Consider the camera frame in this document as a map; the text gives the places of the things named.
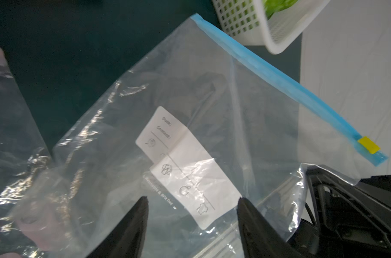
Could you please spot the clear blue-zip zipper bag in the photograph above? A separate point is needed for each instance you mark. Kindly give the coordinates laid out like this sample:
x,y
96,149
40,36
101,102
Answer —
x,y
195,125

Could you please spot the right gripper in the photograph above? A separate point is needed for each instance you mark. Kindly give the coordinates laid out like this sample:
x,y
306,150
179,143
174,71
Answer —
x,y
346,221

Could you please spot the pink-dotted zipper bag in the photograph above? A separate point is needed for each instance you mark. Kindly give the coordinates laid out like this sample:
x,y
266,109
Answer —
x,y
23,155

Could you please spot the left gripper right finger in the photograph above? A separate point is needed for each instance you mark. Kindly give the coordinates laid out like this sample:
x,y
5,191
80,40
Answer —
x,y
259,239

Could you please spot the white plastic basket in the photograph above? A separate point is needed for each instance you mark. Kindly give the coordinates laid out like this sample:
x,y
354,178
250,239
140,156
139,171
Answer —
x,y
247,23

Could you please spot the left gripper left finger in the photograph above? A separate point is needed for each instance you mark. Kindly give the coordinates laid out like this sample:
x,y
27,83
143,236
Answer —
x,y
127,239

